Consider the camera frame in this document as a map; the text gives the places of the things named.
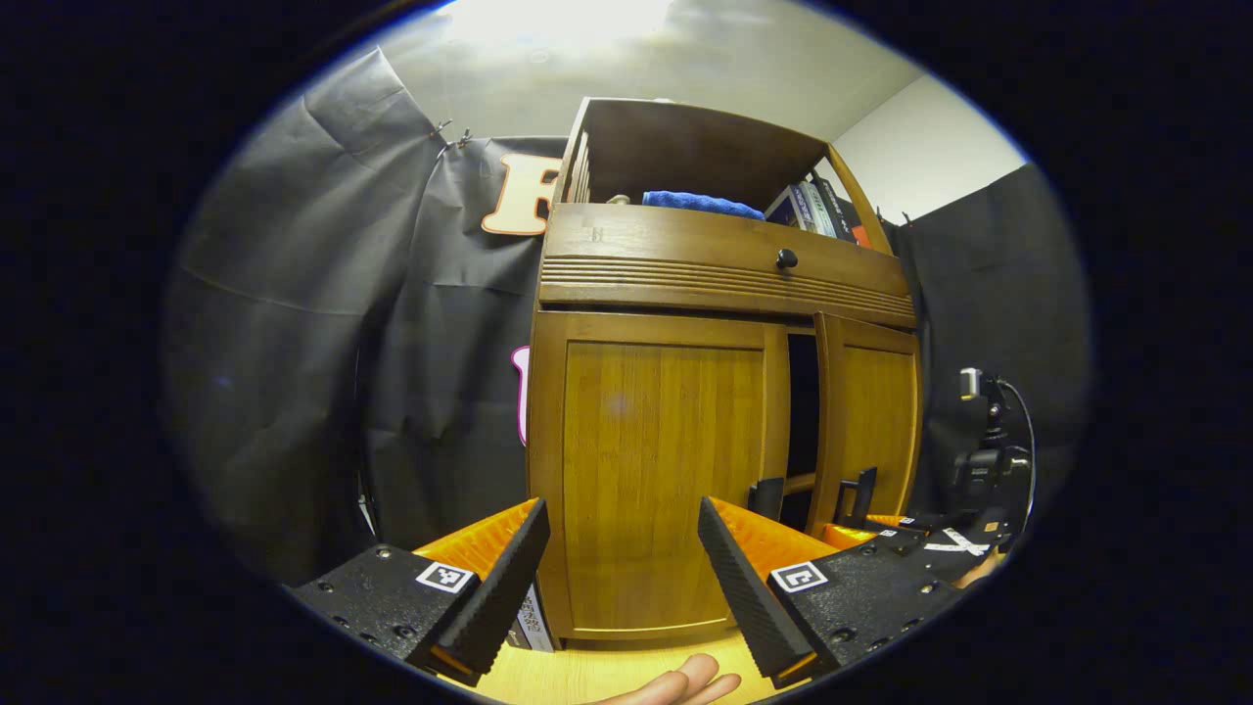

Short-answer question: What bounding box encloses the black book on cabinet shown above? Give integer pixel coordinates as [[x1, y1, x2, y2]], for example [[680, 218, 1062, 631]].
[[817, 176, 868, 246]]

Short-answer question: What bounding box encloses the black cable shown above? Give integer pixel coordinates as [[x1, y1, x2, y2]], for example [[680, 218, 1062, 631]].
[[997, 378, 1039, 535]]

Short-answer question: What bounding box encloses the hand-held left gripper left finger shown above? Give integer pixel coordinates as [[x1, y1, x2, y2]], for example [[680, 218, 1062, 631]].
[[284, 497, 551, 686]]

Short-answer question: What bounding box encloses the white-spine book on cabinet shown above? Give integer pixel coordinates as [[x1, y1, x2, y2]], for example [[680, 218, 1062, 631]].
[[798, 181, 839, 238]]

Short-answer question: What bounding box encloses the black backdrop cloth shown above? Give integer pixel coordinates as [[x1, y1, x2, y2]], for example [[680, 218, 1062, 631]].
[[164, 47, 1092, 587]]

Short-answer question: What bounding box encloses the wooden cabinet door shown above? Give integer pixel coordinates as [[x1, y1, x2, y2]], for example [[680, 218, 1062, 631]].
[[808, 311, 923, 538], [529, 311, 792, 642]]

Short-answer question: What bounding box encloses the wooden drawer with black knob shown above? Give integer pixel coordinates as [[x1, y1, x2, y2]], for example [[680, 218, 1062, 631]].
[[538, 203, 918, 329]]

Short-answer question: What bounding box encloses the wooden double-door shoe cabinet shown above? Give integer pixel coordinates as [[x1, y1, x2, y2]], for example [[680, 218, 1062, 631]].
[[527, 96, 926, 652]]

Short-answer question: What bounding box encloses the dark blue book on cabinet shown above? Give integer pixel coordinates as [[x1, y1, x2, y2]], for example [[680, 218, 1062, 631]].
[[766, 184, 810, 229]]

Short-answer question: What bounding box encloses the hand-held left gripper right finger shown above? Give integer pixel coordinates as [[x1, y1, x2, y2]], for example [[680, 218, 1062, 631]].
[[697, 495, 968, 688]]

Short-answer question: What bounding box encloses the blue folded towel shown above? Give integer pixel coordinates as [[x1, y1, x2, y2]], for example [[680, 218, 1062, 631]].
[[642, 190, 766, 221]]

